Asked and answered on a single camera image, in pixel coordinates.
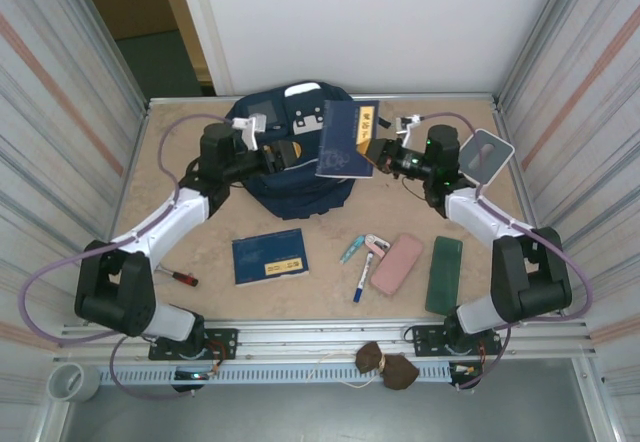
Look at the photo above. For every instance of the blue notebook yellow label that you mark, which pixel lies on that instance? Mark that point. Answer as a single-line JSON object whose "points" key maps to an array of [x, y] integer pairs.
{"points": [[270, 257], [345, 147]]}

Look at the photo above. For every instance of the navy blue backpack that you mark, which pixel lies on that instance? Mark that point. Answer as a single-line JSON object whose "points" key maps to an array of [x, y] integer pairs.
{"points": [[300, 197]]}

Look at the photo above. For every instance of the pink pencil case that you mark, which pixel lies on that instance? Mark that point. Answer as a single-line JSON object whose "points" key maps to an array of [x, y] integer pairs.
{"points": [[397, 264]]}

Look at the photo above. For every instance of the green pencil case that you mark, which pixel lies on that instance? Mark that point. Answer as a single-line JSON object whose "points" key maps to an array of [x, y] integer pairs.
{"points": [[443, 277]]}

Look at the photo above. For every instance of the blue white marker pen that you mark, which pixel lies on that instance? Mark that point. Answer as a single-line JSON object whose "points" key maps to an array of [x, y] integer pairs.
{"points": [[363, 277]]}

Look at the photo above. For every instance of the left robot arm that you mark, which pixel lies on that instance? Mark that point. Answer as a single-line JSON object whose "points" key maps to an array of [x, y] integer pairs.
{"points": [[115, 292]]}

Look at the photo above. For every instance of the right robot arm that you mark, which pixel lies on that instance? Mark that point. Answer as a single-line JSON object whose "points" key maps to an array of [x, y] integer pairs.
{"points": [[530, 282]]}

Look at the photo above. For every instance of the grey white stand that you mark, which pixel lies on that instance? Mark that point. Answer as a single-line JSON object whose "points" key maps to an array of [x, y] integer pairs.
{"points": [[492, 154]]}

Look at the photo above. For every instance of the brown cloth bundle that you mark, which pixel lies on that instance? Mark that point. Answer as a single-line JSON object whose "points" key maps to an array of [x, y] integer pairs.
{"points": [[392, 369]]}

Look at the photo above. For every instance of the small circuit board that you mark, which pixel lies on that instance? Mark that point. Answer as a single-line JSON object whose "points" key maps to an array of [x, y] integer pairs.
{"points": [[465, 369], [195, 376]]}

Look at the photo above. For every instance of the grey tape roll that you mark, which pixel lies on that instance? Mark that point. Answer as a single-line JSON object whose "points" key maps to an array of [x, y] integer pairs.
{"points": [[90, 387]]}

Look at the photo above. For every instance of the aluminium table edge rail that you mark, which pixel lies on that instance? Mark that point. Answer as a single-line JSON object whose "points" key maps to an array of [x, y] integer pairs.
{"points": [[175, 98]]}

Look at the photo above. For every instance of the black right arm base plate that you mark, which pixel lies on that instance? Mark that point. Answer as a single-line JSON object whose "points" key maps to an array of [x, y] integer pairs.
{"points": [[425, 334]]}

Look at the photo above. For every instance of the aluminium mounting rail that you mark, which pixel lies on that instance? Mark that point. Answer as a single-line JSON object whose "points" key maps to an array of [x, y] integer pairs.
{"points": [[325, 334]]}

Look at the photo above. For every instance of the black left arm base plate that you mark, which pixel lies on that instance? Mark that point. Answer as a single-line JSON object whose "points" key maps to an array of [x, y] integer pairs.
{"points": [[225, 337]]}

